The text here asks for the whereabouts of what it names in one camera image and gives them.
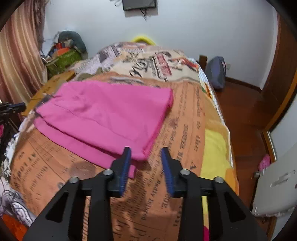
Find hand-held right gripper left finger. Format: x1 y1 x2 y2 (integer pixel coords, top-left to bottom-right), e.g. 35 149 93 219
22 146 132 241

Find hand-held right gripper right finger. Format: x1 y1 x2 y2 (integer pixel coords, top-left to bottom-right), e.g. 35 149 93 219
161 147 274 241

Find pink pants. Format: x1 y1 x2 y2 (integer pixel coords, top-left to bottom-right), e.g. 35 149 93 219
33 81 174 179

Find printed blanket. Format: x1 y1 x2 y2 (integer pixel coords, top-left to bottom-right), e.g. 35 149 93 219
0 42 239 241

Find pink cloth item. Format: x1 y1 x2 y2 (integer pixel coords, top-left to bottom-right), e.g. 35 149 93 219
258 154 271 172

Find blue grey backpack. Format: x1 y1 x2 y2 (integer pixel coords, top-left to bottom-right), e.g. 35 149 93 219
205 56 226 90

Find wooden board with flower cutouts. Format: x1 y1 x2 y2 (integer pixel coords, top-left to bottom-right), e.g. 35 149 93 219
21 71 76 116

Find white wood-framed cabinet door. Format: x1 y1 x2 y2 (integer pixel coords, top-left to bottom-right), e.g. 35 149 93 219
262 109 297 163

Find green box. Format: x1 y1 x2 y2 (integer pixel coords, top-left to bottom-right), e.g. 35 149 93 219
45 50 81 77

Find black tripod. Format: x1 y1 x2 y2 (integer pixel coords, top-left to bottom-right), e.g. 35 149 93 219
0 102 26 163

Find yellow plastic object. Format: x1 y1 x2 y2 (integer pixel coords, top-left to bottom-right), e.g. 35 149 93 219
131 35 155 45

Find orange packet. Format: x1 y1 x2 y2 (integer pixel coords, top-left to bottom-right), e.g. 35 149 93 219
50 42 70 57

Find grey stuffed toy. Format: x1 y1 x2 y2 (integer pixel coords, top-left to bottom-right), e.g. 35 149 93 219
58 31 88 58

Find wooden door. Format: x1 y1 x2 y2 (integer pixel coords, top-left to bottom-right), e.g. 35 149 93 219
261 11 297 130

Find striped pink curtain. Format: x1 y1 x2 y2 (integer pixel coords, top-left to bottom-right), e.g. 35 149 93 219
0 5 48 121

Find wall-mounted black monitor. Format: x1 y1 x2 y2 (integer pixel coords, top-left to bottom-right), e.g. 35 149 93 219
122 0 156 11

